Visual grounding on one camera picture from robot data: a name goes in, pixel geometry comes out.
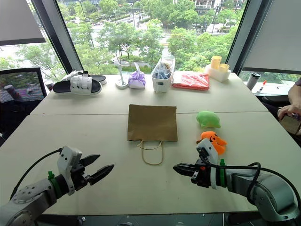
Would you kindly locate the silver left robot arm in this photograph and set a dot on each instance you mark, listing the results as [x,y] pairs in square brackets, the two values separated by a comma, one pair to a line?
[26,202]

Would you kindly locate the black window frame post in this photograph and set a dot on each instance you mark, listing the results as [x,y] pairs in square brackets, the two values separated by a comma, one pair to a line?
[56,33]
[244,33]

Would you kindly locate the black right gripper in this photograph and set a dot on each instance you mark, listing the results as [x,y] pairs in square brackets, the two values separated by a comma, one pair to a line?
[202,177]

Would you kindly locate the black mesh office chair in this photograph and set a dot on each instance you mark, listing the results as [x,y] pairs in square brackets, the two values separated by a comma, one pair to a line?
[21,94]

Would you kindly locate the orange plush toy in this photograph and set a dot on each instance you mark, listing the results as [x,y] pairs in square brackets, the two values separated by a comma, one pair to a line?
[217,141]

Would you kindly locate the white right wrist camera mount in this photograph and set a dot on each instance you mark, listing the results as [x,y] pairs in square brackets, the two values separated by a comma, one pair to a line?
[210,148]

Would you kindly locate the green plush toy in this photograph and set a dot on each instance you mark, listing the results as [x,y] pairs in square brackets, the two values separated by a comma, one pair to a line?
[208,119]

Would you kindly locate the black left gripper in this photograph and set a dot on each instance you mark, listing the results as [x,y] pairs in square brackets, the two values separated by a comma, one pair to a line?
[78,176]

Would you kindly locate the tall yellow cup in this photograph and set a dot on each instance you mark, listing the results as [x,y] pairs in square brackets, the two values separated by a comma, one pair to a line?
[215,62]

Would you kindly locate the silver tumbler with black lid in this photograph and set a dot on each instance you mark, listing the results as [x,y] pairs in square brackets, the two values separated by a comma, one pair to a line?
[252,81]

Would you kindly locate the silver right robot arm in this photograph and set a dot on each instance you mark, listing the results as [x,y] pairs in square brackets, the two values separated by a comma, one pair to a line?
[265,190]

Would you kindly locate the purple cloth pouch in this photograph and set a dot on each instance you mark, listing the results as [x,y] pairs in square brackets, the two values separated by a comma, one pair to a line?
[137,81]

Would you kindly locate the red packets in clear wrap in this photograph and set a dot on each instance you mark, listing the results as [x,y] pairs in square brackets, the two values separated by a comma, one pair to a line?
[191,81]

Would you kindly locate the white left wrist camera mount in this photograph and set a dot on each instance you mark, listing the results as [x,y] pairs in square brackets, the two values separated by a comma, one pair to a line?
[67,156]

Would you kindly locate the dark cup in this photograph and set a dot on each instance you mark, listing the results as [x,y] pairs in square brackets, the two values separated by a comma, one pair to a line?
[49,85]

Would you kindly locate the white plastic storage bin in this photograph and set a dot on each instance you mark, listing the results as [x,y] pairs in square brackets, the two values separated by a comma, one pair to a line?
[161,83]

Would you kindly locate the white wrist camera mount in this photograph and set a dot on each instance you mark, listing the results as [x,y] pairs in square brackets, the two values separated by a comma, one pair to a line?
[67,156]
[210,148]

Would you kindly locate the brown paper bag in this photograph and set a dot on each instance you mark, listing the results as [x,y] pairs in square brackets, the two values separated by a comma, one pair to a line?
[152,122]

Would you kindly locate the bystander hand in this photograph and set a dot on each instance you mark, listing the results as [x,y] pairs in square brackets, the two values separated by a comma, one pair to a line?
[289,111]

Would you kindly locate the white stand with round base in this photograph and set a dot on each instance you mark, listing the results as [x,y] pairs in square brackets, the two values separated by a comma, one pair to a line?
[121,82]

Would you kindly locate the grey roller blind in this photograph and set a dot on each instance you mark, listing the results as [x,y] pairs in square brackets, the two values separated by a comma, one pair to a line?
[275,35]
[18,21]

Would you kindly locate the bystander forearm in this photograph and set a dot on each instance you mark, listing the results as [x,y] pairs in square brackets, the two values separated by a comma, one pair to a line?
[295,94]

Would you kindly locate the short yellow cup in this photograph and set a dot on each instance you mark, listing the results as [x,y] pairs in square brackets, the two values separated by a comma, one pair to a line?
[224,67]

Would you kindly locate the orange capped marker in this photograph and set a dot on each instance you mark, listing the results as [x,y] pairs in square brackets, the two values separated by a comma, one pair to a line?
[262,86]

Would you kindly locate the brown cardboard piece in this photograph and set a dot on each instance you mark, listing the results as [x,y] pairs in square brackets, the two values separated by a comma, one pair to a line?
[290,124]

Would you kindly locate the white cup holder block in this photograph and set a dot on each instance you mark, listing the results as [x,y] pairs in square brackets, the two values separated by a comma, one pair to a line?
[217,74]

